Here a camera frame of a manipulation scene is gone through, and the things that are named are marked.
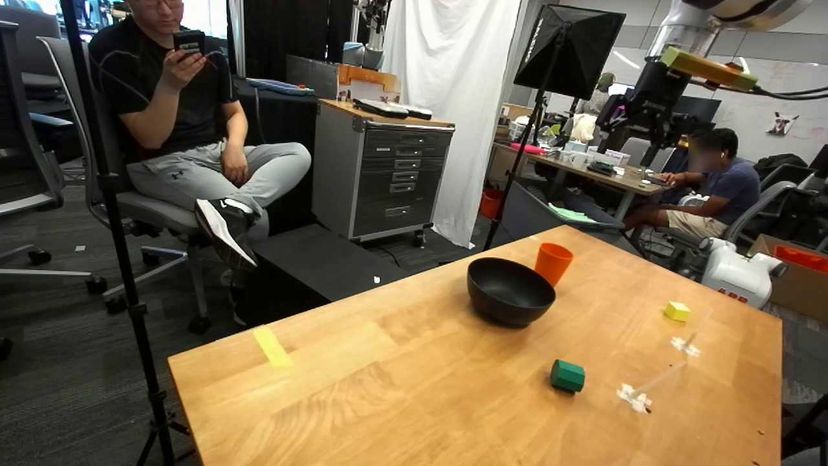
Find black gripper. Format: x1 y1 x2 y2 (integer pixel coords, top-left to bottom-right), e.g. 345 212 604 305
614 57 693 154

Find orange plastic cup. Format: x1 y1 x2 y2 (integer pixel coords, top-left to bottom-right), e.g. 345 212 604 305
534 242 576 289

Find black bowl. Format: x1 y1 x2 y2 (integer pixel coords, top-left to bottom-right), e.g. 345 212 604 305
466 258 560 331

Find cardboard box red contents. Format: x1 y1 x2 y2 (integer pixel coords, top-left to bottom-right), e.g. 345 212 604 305
747 230 828 327

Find cluttered wooden desk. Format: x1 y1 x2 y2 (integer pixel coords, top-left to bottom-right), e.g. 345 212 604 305
495 140 683 224

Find seated man blue shirt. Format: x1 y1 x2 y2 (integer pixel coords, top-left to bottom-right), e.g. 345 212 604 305
624 128 763 245

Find black softbox light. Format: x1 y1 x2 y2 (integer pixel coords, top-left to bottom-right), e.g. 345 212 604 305
512 3 629 102

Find black light stand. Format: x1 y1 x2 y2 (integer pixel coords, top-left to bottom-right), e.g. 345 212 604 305
481 85 553 255

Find white rounded plastic casing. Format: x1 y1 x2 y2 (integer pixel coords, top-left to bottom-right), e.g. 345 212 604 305
698 236 787 311

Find yellow block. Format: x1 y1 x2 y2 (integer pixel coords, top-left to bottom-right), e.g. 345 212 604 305
663 298 693 327

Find white curtain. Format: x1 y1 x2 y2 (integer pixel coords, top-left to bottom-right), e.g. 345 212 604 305
380 0 526 251

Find flat grey keyboard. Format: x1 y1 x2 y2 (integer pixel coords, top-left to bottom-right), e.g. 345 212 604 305
349 97 438 122

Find green octagonal block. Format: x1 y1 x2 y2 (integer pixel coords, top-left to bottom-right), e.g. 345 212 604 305
549 358 587 396

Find grey drawer cabinet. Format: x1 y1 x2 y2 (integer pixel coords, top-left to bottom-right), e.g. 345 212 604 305
311 98 459 246

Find orange white cardboard box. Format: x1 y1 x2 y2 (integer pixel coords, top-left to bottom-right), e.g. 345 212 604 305
333 63 403 106

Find blue flat pad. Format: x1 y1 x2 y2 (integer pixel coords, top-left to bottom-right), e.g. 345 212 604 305
243 76 322 102

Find yellow tape strip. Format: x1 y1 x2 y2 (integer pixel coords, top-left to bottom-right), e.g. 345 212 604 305
250 327 296 371

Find black smartphone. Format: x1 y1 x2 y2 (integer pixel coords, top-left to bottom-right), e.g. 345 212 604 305
173 28 209 57

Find seated man black shirt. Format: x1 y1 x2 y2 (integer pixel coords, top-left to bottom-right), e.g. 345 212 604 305
87 0 312 270

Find grey swivel office chair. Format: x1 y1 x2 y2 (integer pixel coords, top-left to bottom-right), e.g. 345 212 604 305
37 35 218 340

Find black stand pole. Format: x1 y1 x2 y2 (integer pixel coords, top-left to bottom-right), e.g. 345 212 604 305
56 0 197 466

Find dark office chair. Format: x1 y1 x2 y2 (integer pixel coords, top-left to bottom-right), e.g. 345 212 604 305
0 19 111 296

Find wrist camera wooden mount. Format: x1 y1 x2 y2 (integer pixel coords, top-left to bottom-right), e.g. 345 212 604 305
657 44 763 93

